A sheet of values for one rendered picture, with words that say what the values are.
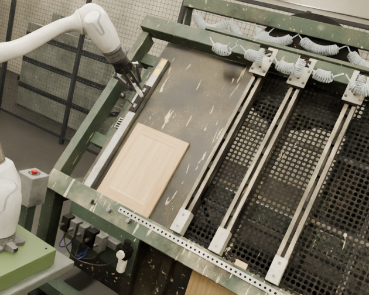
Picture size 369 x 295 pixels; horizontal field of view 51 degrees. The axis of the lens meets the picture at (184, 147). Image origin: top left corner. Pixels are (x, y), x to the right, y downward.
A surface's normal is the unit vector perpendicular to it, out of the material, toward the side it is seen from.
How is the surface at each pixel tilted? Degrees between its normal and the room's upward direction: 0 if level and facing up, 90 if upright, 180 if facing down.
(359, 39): 90
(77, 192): 58
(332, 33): 90
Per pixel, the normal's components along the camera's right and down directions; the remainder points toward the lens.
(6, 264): 0.27, -0.92
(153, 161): -0.25, -0.40
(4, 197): 0.57, -0.07
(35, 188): 0.84, 0.36
